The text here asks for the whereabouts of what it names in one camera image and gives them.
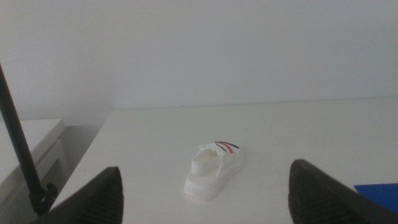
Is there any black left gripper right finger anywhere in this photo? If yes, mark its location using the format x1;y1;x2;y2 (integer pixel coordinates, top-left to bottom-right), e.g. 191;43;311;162
287;159;398;224

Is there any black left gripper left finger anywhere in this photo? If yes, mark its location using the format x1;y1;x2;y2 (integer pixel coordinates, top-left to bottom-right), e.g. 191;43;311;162
30;166;124;224

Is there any white child shoe striped strap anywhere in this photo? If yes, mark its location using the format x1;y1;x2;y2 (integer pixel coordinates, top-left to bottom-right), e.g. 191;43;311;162
183;141;247;202

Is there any blue rectangular mat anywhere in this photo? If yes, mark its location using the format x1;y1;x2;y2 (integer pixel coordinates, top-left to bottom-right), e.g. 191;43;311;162
353;182;398;214

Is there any white side cabinet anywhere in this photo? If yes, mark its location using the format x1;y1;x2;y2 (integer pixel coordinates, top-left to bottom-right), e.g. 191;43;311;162
0;118;71;224

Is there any black stand pole with clamp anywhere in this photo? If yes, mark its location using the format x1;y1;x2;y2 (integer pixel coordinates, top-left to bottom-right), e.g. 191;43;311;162
0;63;58;217

